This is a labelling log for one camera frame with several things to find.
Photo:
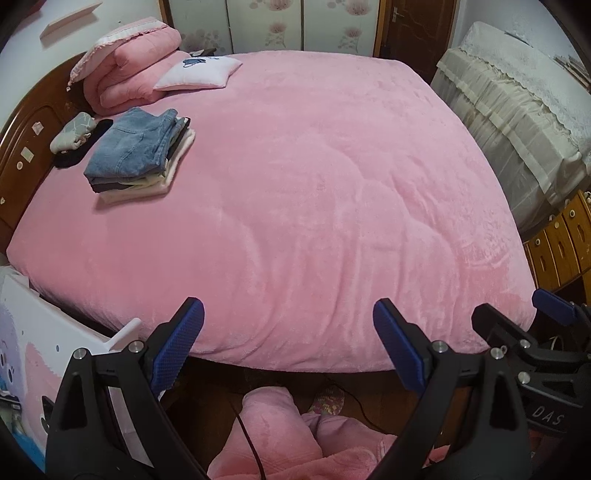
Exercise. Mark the patterned slipper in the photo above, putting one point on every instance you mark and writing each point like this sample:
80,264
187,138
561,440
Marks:
330,399

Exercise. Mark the grey patterned cloth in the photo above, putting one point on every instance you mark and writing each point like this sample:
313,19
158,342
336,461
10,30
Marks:
74,129

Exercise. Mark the pink lace trimmed pillow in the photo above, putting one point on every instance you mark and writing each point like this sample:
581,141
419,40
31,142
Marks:
106,46

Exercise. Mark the pink wall shelf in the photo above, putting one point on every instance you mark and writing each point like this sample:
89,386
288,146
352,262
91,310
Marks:
69,21

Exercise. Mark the folded pink quilt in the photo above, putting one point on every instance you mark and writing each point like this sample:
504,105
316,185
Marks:
134,78

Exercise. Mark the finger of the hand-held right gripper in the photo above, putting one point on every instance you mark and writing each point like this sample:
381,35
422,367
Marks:
494,323
551,302

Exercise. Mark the white pillow with blue print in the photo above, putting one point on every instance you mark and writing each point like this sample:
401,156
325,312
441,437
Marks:
198,74

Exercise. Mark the pink plush bed blanket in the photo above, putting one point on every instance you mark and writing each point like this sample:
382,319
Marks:
300,184

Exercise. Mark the blue denim shorts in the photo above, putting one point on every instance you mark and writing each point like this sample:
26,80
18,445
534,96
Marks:
129,147

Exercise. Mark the cream lace covered furniture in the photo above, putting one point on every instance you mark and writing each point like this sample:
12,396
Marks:
508,115

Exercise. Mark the light green black folded garment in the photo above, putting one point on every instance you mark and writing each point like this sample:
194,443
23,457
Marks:
138,182

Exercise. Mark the brown wooden door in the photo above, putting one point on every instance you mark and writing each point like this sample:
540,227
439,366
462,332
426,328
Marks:
420,32

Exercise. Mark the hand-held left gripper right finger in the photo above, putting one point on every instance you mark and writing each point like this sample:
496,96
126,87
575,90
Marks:
401,346

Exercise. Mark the black cloth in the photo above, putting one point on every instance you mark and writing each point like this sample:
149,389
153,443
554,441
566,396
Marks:
74,159

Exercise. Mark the person's right leg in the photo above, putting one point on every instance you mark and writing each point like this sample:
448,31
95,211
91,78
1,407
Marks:
346,438

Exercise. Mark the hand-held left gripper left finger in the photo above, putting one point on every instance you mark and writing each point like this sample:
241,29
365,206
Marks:
178,346

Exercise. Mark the wooden drawer cabinet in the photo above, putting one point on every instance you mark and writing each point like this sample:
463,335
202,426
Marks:
563,244

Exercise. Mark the floral wardrobe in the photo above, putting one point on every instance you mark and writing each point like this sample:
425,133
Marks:
277,23

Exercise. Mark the white printed plastic furniture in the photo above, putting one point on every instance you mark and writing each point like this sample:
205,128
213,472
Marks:
37,332

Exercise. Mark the wooden headboard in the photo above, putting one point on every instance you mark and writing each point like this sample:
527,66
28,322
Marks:
18,184

